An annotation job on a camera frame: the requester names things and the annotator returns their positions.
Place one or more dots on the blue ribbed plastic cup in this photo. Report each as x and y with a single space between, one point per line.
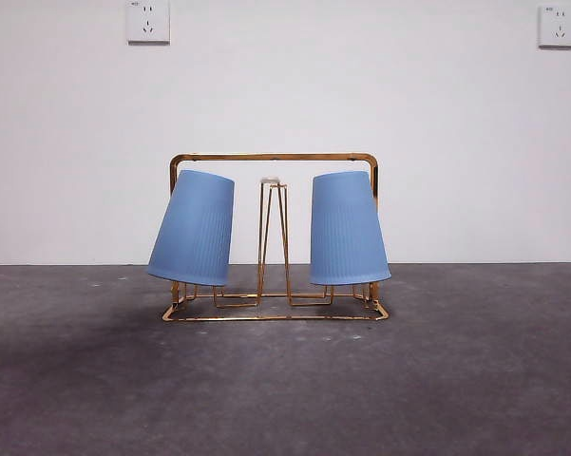
195 237
347 237

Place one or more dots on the white wall socket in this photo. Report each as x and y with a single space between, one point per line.
558 26
147 21

